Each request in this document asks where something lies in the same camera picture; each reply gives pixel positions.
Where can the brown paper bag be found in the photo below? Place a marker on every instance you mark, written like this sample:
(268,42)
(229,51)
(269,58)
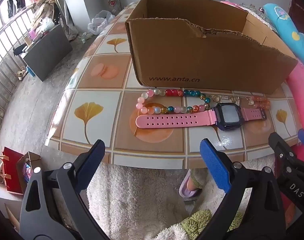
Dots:
(33,158)

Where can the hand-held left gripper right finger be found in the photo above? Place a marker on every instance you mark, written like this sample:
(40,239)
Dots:
(214,165)

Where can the grey curtain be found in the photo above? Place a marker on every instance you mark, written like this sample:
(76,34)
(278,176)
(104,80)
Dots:
(64,10)

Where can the beige shoes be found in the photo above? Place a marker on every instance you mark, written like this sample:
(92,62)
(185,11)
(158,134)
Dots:
(21,73)

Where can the brown cardboard box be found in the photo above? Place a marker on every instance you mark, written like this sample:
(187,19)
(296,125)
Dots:
(192,62)

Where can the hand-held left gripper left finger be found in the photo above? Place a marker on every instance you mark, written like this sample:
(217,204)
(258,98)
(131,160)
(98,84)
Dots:
(91,165)

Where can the dark grey cabinet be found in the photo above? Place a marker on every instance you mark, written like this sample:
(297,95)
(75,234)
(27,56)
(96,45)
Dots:
(50,52)

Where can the blue cartoon pillow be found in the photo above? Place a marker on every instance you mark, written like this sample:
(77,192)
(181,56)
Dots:
(292,35)

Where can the beige paper cup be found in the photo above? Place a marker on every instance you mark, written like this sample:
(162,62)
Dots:
(28,40)

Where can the white fluffy robe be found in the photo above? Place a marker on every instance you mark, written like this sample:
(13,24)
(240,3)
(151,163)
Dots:
(132,200)

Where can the pink bottle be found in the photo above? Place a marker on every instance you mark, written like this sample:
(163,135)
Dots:
(32,33)

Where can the grey sparkly pillow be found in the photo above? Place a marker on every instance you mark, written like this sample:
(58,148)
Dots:
(259,17)

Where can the purple slipper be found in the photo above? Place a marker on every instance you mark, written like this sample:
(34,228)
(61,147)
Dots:
(185,192)

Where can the beige woven bag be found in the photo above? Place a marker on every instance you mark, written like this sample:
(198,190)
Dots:
(45,10)

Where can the pink printed blanket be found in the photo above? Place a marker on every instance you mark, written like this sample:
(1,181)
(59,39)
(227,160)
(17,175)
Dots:
(300,90)

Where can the dark hanging jacket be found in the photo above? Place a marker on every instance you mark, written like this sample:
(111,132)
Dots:
(15,0)

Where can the scattered floor litter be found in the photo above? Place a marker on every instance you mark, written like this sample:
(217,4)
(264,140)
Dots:
(84,37)

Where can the red gift bag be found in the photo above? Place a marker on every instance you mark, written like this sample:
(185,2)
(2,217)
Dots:
(13,170)

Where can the metal window railing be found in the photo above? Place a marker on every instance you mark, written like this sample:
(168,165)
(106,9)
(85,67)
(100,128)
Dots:
(1,55)

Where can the white plastic bag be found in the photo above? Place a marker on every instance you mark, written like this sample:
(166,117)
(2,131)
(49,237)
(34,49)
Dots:
(100,22)

